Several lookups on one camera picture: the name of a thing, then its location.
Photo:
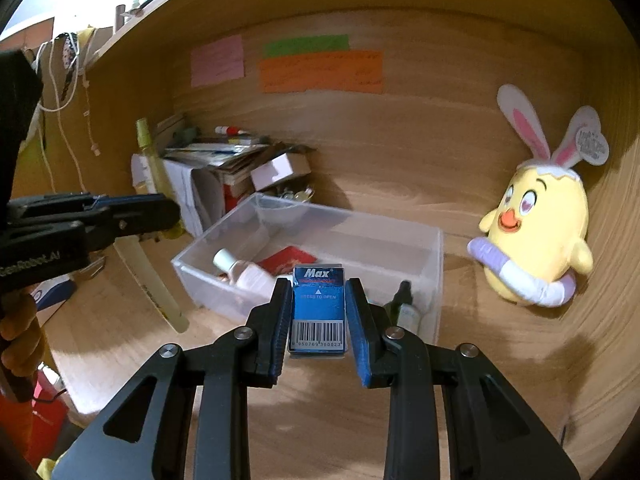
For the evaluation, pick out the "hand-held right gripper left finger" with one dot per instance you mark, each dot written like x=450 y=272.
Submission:
x=282 y=330

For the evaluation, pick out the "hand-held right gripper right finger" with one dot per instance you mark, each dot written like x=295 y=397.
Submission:
x=357 y=335

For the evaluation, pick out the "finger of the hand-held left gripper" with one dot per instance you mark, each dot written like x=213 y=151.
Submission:
x=120 y=200
x=145 y=217

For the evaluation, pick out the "blue staple box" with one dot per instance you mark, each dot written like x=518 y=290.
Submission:
x=317 y=310

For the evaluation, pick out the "dark green spray bottle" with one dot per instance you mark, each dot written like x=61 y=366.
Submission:
x=405 y=312

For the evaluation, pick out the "clear plastic storage bin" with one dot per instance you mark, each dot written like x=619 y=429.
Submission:
x=350 y=230

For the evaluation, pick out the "person's left hand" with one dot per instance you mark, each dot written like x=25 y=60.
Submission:
x=20 y=340

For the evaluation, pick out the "blue and white box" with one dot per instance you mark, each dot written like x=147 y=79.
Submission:
x=55 y=300

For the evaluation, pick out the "white printed paper stack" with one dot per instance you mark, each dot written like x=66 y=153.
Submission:
x=200 y=195

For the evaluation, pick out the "tall yellow-green spray bottle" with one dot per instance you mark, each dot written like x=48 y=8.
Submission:
x=145 y=145

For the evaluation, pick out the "white and pink bottle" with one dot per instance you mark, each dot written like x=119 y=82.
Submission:
x=245 y=275

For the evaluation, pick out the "red booklet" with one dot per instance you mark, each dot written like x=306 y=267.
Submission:
x=285 y=260

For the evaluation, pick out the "red box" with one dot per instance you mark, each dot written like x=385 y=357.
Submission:
x=235 y=192

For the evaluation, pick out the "pile of papers and packets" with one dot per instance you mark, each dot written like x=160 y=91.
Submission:
x=220 y=152

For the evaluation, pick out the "red and white marker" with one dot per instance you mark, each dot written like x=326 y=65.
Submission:
x=231 y=131

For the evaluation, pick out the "pile of small metal items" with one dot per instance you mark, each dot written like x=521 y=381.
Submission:
x=295 y=193

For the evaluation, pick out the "small white cardboard box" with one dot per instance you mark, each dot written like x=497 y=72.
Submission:
x=277 y=167

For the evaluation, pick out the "pink paper note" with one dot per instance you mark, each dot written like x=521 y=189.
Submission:
x=217 y=62

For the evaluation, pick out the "wooden shelf board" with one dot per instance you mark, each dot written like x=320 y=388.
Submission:
x=165 y=15

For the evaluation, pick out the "yellow chick plush toy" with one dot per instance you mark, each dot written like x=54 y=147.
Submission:
x=545 y=220

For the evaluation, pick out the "orange paper note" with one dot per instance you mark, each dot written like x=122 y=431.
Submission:
x=320 y=72

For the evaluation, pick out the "green paper note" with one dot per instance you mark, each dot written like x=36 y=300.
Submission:
x=305 y=46

